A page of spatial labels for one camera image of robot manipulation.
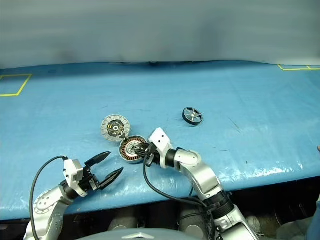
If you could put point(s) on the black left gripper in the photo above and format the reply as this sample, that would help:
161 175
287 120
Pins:
88 181

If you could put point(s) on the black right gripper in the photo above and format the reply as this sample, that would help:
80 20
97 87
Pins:
152 156

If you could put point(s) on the motor stator with copper windings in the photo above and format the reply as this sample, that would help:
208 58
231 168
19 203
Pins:
125 150

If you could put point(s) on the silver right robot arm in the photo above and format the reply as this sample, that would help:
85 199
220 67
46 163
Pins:
205 177

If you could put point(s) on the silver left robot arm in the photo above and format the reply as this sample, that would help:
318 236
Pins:
47 202

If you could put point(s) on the black spoked motor rotor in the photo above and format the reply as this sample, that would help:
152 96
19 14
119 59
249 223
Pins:
192 116

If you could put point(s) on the grey rounded shape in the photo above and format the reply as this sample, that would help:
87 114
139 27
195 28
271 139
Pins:
122 223
192 222

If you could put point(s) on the grey-blue robot chest shell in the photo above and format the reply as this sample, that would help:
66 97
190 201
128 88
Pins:
135 235

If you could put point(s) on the blue plastic table cover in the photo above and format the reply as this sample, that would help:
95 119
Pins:
75 100

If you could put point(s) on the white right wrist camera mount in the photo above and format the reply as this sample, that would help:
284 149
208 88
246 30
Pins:
160 138

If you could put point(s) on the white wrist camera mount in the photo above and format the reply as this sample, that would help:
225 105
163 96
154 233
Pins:
72 170
160 138

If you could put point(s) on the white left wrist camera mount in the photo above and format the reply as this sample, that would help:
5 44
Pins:
72 170

